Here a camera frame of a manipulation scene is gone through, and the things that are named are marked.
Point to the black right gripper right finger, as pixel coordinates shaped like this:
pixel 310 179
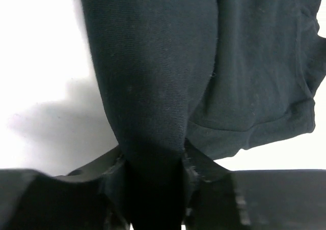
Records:
pixel 254 199

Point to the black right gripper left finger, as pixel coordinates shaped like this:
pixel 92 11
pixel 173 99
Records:
pixel 90 197

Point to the black t shirt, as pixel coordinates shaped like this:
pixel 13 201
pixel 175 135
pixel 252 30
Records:
pixel 221 75

